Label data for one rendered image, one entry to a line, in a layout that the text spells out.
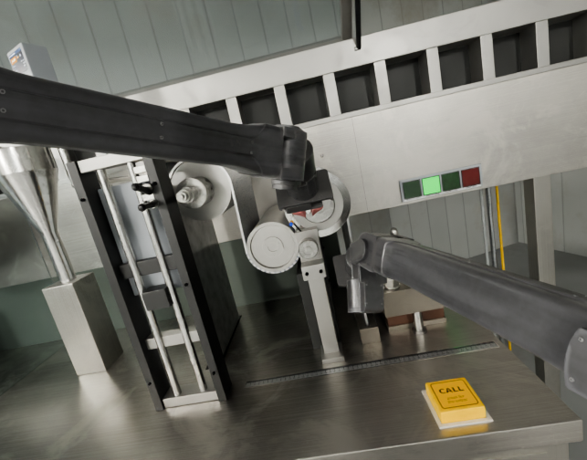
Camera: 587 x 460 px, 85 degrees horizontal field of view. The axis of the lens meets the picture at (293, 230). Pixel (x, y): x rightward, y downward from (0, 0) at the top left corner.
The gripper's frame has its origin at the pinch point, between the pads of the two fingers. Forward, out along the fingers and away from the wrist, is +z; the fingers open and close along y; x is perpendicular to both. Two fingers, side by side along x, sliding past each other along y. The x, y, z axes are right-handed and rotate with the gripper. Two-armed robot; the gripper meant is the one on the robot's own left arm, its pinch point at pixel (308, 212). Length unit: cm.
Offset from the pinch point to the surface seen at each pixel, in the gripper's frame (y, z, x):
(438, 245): 117, 251, 80
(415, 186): 34.2, 30.5, 19.0
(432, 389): 15.1, 7.0, -35.8
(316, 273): -0.9, 6.3, -11.3
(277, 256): -9.0, 10.0, -4.3
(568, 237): 222, 237, 58
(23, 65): -53, -22, 36
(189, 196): -22.0, -9.0, 3.5
